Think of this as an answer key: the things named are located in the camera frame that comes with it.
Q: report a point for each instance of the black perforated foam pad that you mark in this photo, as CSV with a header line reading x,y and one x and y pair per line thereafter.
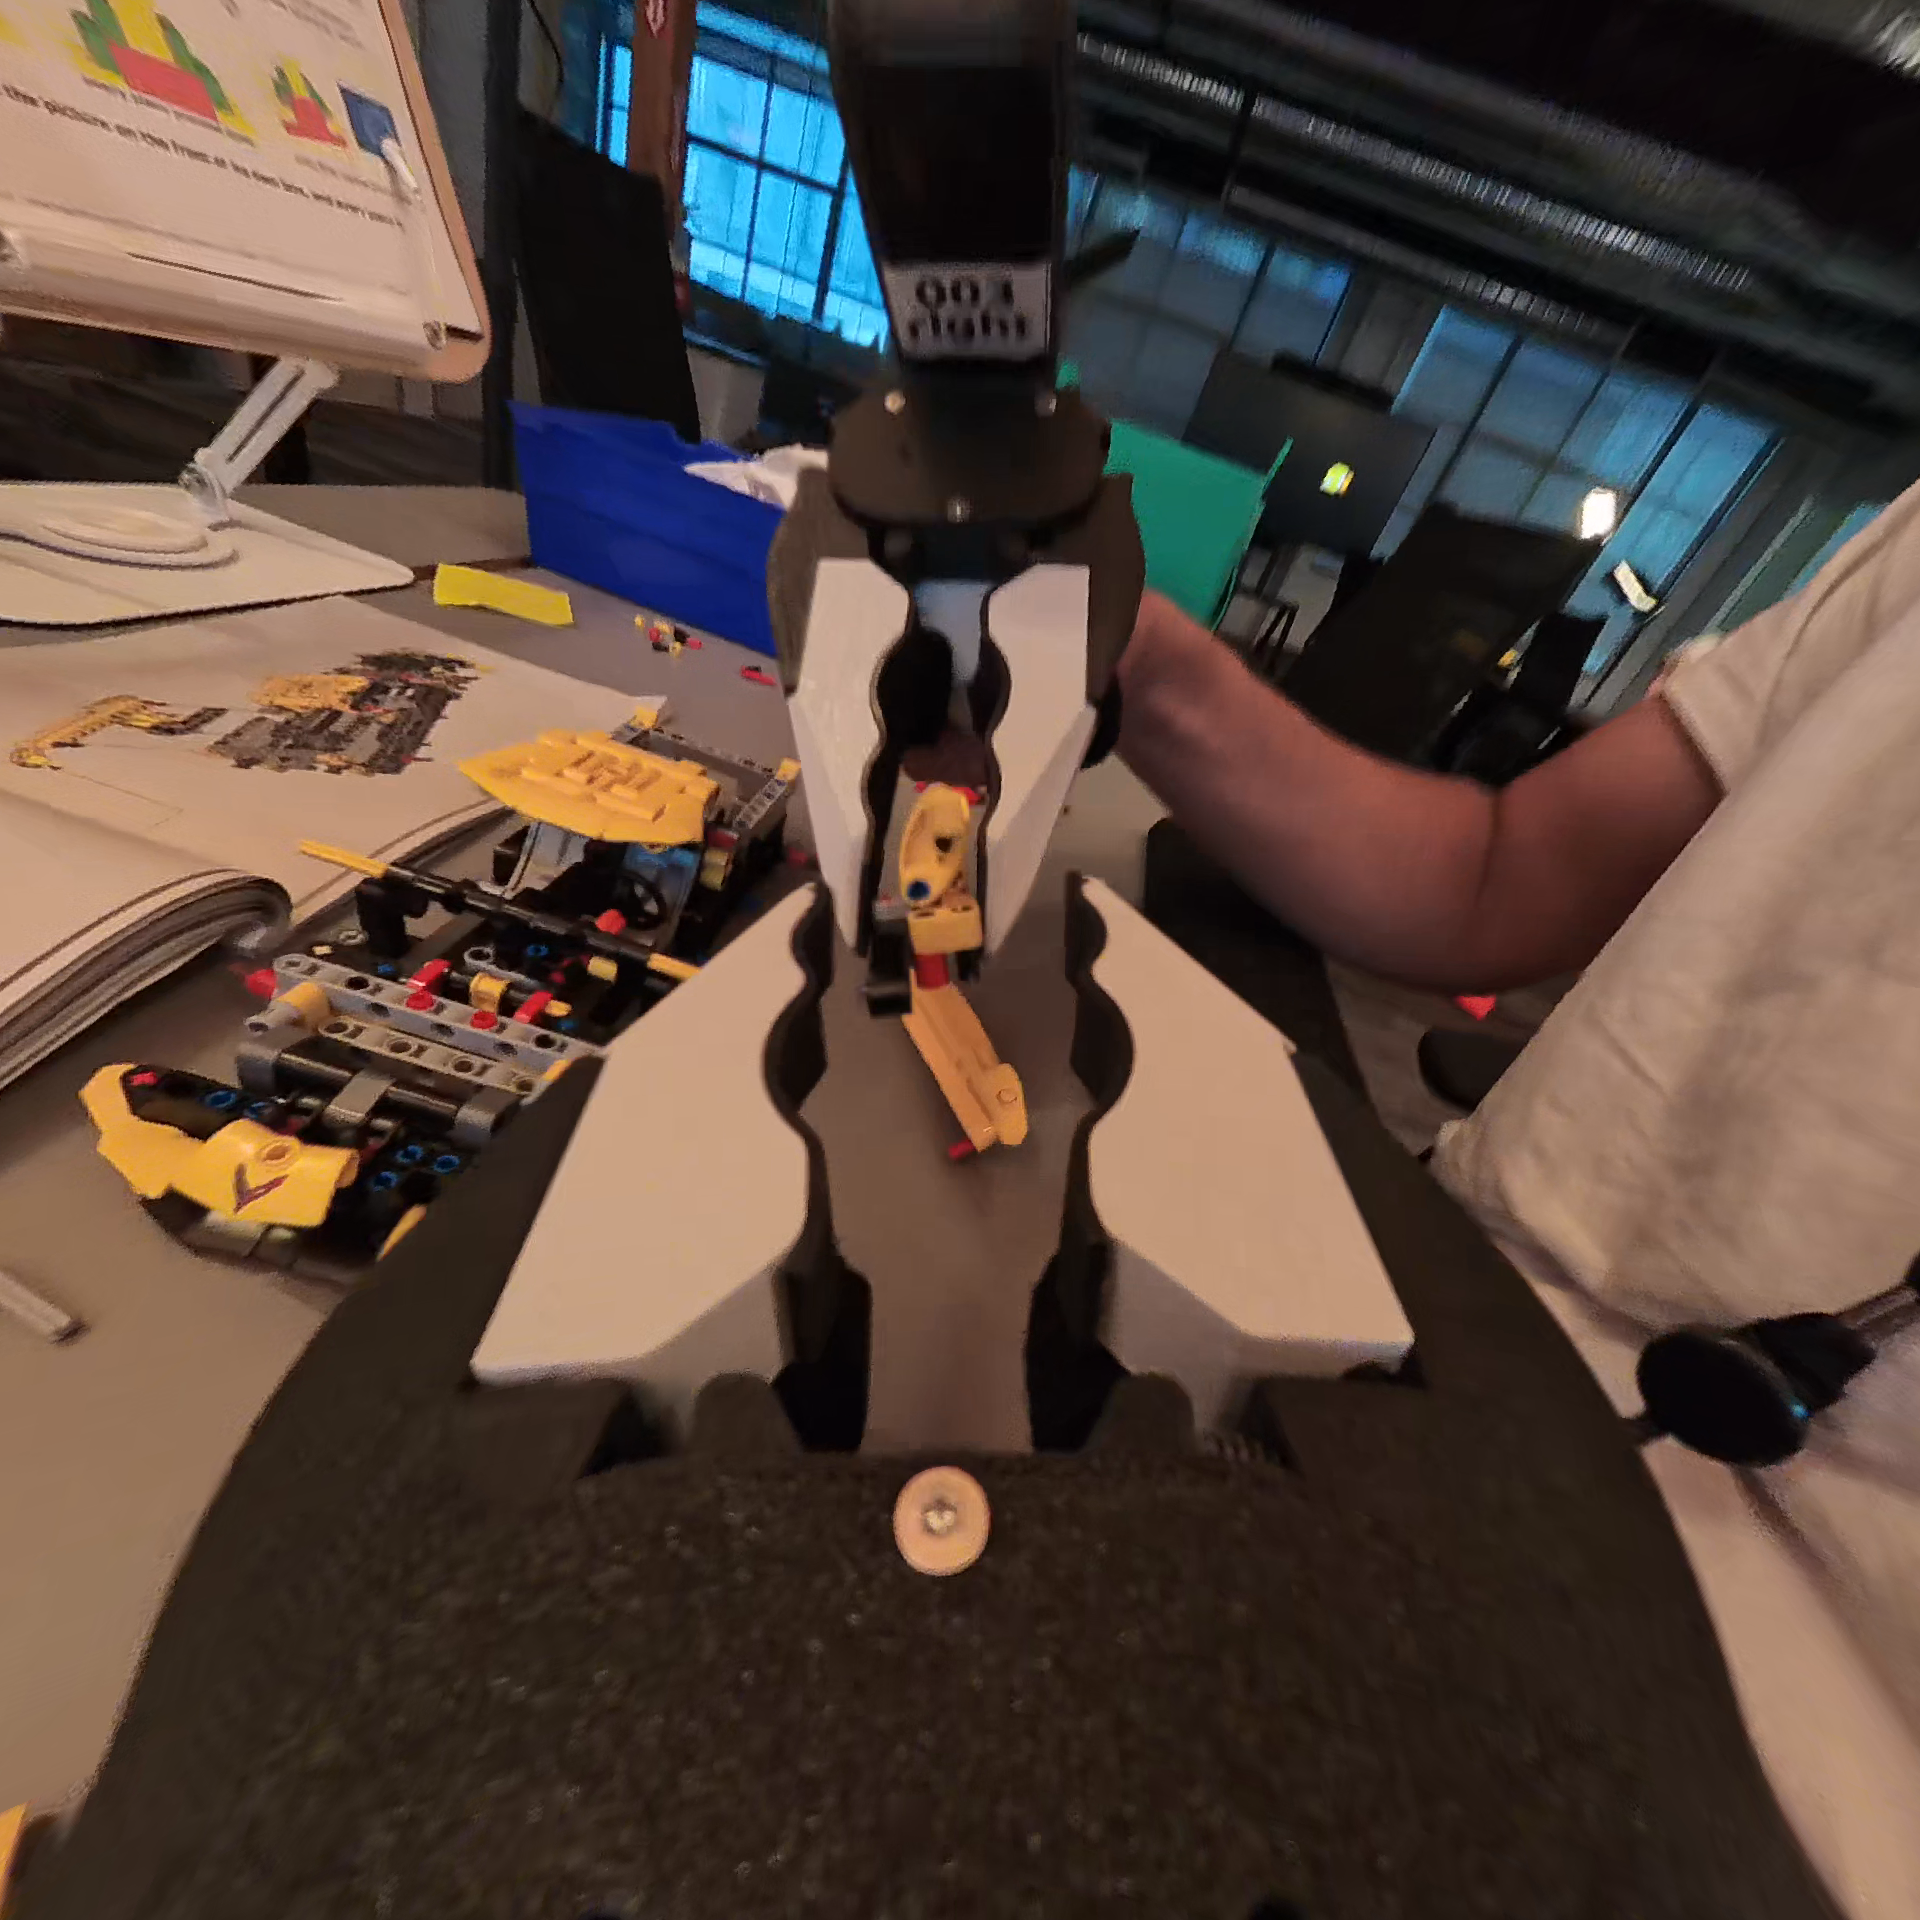
x,y
1245,945

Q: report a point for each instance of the printed instruction sheet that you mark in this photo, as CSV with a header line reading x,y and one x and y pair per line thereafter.
x,y
224,182

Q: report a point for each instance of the small yellow curved panel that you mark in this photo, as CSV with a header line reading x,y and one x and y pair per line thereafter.
x,y
975,1072

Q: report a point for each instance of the grey flat beam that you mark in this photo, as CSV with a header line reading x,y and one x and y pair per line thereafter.
x,y
38,1307

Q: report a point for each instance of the crumpled white paper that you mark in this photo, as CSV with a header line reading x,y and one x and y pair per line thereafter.
x,y
757,476

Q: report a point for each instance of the large black monitor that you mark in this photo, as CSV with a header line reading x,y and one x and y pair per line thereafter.
x,y
1306,451

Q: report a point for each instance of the yellow paper scrap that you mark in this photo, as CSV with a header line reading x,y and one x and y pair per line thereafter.
x,y
503,595

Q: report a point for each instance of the blue storage bin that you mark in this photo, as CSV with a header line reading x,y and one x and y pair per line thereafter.
x,y
630,524

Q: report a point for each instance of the partly built yellow toy car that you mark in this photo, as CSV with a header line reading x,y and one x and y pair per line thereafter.
x,y
600,780

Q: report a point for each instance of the yellow wheel arch panel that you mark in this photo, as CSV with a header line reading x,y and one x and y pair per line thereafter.
x,y
942,855

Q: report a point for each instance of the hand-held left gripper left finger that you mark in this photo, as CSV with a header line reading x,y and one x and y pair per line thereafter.
x,y
662,1201

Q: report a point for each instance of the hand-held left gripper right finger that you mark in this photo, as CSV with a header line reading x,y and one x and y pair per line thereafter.
x,y
1230,1201

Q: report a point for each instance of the pile of small coloured pins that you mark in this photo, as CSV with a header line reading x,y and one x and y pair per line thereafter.
x,y
669,633

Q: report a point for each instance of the person's right hand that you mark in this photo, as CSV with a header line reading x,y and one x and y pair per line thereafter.
x,y
955,750

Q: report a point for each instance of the grey desk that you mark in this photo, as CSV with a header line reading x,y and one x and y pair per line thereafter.
x,y
120,1501

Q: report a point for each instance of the black studio light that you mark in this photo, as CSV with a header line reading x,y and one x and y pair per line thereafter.
x,y
1634,585

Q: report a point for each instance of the green bin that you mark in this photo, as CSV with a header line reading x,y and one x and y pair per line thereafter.
x,y
1193,524

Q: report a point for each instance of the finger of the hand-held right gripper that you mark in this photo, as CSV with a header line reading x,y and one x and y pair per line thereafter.
x,y
833,704
1050,704

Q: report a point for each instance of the instruction booklet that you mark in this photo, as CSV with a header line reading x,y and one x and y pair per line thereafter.
x,y
149,839

